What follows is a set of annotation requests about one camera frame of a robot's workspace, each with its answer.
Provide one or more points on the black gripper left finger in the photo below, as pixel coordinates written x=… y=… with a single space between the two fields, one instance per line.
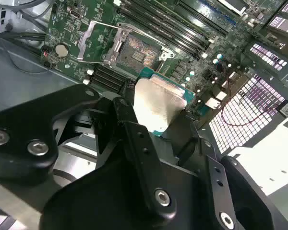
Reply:
x=19 y=148

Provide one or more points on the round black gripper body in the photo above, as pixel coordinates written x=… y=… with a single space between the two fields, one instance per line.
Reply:
x=98 y=203

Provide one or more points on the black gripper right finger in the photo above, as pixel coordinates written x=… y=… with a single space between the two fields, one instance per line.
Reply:
x=244 y=203

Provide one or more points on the silver CPU with green edge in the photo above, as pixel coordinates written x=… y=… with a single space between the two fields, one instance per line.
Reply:
x=156 y=103

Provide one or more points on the metal socket cover frame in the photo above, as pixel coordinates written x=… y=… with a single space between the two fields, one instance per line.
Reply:
x=83 y=48

